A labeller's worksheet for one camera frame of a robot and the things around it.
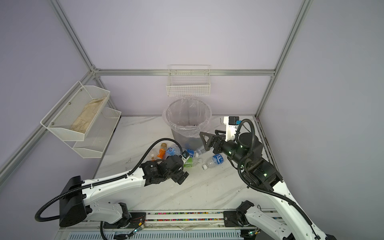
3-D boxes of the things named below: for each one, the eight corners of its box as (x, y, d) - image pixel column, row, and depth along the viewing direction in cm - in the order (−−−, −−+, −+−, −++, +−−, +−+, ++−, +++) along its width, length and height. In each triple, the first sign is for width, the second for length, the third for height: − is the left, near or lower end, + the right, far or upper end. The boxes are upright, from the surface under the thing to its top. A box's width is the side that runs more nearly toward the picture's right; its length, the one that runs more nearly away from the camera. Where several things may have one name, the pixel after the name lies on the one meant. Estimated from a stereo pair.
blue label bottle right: (204, 171, 92) (204, 167, 87) (200, 164, 95) (200, 160, 90) (223, 164, 95) (224, 159, 91) (219, 157, 98) (220, 152, 94)
